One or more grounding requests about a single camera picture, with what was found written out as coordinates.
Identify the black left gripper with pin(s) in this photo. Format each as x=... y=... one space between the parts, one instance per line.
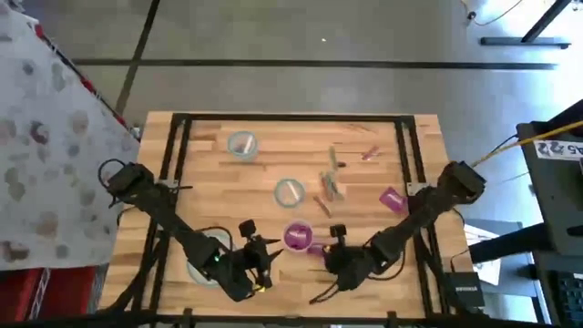
x=257 y=264

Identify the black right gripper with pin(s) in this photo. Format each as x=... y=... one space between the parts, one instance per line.
x=350 y=269

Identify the teal-rimmed clear lid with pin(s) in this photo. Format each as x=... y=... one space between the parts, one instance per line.
x=242 y=146

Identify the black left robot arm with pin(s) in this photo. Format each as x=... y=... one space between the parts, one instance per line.
x=173 y=218

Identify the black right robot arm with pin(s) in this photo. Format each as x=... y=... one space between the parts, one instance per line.
x=423 y=209

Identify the short red candy stick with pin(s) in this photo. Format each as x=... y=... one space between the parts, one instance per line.
x=322 y=206

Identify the long green candy stick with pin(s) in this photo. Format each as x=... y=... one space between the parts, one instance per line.
x=333 y=158

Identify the pink candy stick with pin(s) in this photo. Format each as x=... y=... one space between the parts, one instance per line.
x=370 y=153

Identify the yellow tape tag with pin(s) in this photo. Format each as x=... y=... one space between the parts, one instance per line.
x=260 y=288

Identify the large teal-rimmed lid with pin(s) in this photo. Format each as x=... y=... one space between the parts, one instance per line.
x=198 y=273

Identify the black power brick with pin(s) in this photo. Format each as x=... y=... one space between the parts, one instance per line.
x=467 y=289

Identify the white paper sheet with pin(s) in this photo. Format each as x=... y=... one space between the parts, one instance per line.
x=483 y=259

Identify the black desk leg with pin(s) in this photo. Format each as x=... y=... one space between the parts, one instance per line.
x=510 y=243

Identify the red fabric object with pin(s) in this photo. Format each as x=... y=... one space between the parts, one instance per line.
x=68 y=291

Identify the dark grey desk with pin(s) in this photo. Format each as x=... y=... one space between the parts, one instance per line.
x=551 y=205

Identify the white spotted cloth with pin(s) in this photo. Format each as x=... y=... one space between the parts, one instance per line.
x=54 y=159

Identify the black keyboard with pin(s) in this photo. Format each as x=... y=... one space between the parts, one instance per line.
x=569 y=296

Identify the white paper label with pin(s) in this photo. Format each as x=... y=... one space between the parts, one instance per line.
x=558 y=149

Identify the black stand base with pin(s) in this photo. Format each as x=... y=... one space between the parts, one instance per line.
x=524 y=41

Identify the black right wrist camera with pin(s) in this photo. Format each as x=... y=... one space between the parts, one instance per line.
x=338 y=231

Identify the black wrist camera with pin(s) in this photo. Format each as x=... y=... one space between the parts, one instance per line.
x=247 y=228
x=338 y=231

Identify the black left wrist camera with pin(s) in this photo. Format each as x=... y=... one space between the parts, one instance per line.
x=247 y=228

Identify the black metal table frame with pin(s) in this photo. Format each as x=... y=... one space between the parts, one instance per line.
x=291 y=117

